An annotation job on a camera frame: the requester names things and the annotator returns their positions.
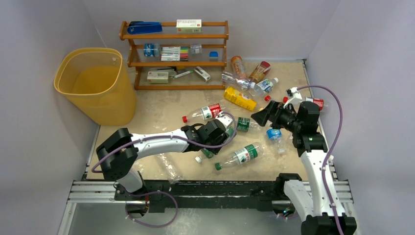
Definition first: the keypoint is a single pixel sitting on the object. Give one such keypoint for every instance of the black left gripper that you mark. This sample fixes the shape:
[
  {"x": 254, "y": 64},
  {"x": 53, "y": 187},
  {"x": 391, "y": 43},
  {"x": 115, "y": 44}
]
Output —
[{"x": 222, "y": 138}]

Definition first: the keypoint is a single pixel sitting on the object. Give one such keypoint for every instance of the orange label bottle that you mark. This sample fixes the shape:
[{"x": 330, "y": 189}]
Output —
[{"x": 238, "y": 67}]

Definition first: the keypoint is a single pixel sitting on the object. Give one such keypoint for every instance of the blue green label white-cap bottle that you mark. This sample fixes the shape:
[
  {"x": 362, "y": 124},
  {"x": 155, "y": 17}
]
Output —
[{"x": 264, "y": 87}]

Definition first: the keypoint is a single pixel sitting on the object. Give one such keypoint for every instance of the wooden shelf rack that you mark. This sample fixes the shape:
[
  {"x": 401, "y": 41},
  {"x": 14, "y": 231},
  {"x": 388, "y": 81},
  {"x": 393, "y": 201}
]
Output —
[{"x": 136, "y": 54}]

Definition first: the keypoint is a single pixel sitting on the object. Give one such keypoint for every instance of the white stapler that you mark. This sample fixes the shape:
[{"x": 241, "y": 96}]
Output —
[{"x": 202, "y": 73}]

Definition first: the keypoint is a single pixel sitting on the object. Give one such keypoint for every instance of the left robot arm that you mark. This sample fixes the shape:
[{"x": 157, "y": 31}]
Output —
[{"x": 118, "y": 153}]

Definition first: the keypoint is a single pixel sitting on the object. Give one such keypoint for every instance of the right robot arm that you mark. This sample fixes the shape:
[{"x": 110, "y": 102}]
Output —
[{"x": 321, "y": 211}]

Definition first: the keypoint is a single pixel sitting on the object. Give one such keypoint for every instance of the white red box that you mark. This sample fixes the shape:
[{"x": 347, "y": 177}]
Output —
[{"x": 189, "y": 26}]

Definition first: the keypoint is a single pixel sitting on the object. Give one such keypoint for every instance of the dark green label bottle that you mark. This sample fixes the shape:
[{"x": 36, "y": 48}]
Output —
[{"x": 247, "y": 125}]

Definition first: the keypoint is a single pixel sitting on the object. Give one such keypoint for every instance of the marker pen set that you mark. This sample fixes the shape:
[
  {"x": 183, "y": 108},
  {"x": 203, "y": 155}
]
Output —
[{"x": 179, "y": 53}]

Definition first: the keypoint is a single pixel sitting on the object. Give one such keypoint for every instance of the red gold label bottle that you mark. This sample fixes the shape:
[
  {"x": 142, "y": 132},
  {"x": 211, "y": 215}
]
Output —
[{"x": 260, "y": 72}]

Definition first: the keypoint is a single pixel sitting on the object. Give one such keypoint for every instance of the blue label clear bottle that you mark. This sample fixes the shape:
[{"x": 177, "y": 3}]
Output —
[{"x": 276, "y": 141}]

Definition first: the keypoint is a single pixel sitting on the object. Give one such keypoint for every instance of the blue tape dispenser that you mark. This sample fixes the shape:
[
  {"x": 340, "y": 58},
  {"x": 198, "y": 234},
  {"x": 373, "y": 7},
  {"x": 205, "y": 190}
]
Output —
[{"x": 151, "y": 50}]

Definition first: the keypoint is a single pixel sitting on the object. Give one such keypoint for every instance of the yellow juice bottle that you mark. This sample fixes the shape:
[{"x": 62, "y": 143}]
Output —
[{"x": 236, "y": 97}]

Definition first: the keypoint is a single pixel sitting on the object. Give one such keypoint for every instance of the blue stapler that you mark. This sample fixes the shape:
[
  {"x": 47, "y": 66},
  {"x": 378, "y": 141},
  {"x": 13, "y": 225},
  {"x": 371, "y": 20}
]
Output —
[{"x": 140, "y": 27}]

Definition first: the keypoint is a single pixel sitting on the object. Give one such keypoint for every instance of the blue eraser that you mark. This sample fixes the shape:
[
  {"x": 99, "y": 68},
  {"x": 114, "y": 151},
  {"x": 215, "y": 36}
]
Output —
[{"x": 213, "y": 56}]

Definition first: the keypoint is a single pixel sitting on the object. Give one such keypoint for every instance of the clear bottle white logo cap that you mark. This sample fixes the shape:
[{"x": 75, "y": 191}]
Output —
[{"x": 231, "y": 79}]

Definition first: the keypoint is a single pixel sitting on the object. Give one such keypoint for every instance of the yellow plastic bin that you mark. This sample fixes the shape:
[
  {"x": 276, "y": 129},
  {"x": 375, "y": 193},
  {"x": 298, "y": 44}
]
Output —
[{"x": 95, "y": 80}]

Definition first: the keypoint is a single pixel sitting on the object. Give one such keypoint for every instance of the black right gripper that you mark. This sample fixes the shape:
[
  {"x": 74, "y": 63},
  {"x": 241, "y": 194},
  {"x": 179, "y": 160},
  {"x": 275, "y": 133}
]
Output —
[{"x": 276, "y": 112}]

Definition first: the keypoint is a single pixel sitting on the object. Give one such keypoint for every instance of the red label bottle by wall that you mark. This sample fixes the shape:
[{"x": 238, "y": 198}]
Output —
[{"x": 320, "y": 102}]

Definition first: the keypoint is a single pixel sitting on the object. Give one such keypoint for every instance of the green white label bottle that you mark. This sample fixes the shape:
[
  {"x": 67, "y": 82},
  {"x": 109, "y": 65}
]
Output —
[{"x": 241, "y": 156}]

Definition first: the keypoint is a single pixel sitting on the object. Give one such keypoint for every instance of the red landscape label bottle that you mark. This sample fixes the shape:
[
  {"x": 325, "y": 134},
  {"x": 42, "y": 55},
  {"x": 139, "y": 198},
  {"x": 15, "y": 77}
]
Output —
[{"x": 267, "y": 98}]

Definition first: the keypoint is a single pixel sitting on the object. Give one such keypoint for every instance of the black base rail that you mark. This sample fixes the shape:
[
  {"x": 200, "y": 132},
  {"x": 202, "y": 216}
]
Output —
[{"x": 158, "y": 195}]

